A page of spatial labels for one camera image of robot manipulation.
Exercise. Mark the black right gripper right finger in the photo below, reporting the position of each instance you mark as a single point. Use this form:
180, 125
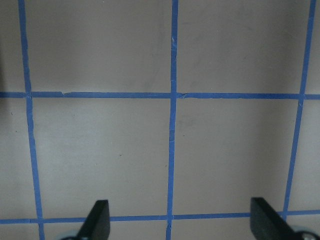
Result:
267, 224

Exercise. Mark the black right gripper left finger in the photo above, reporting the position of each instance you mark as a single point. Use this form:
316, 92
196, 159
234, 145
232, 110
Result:
97, 225

